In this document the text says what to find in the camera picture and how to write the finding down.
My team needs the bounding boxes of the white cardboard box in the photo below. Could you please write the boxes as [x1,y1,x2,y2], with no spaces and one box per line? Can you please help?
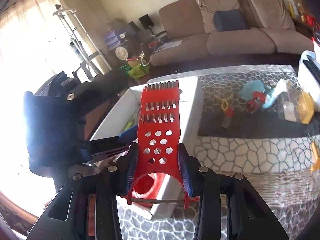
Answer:
[91,76,204,219]

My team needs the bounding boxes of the patterned table cloth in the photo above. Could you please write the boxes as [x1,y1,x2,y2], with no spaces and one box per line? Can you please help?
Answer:
[182,65,319,239]

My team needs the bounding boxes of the wooden handled corkscrew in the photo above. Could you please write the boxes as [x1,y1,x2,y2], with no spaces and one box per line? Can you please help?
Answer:
[310,141,320,172]

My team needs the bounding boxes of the brown sofa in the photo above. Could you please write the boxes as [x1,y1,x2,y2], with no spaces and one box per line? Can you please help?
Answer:
[151,0,313,67]

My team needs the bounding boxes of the red can opener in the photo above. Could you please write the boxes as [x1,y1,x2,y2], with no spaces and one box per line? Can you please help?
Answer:
[246,91,266,113]

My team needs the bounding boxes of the yellow wishbone tool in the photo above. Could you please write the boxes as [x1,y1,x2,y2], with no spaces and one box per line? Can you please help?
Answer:
[215,92,234,129]

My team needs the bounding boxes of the dark blue cushion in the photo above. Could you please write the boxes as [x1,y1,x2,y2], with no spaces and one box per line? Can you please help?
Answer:
[213,9,250,32]

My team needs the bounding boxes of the red plastic grater peeler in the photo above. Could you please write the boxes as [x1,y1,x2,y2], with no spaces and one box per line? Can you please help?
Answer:
[126,80,198,208]

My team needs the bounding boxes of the green handled grater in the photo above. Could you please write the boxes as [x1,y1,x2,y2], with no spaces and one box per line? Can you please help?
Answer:
[123,106,140,132]

